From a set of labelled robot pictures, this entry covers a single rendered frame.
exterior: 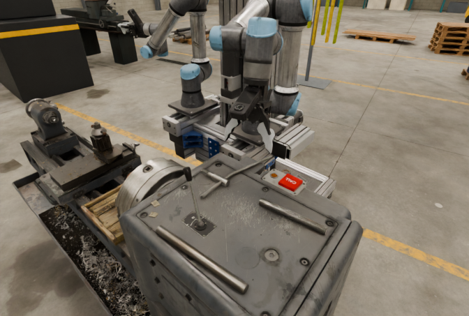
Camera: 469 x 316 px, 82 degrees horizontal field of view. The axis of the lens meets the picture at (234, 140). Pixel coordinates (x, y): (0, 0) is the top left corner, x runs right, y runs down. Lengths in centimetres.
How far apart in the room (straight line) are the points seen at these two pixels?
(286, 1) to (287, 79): 31
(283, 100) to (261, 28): 59
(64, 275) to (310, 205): 200
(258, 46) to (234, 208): 46
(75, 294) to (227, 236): 173
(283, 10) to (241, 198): 73
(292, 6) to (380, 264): 195
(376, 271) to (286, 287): 177
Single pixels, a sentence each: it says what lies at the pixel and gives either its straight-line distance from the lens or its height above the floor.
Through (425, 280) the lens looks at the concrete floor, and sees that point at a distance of 255.
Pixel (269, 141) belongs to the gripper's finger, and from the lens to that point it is 75.
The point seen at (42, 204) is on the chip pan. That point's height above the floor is 54.
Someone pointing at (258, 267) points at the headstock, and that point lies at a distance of 71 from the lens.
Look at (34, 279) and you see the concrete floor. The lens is 259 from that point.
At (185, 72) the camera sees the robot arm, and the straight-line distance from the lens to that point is 161.
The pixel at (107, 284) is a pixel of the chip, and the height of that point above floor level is 59.
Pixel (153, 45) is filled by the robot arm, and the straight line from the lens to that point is 172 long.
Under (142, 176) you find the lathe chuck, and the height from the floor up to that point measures 123.
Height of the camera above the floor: 184
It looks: 31 degrees down
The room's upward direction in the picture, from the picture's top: straight up
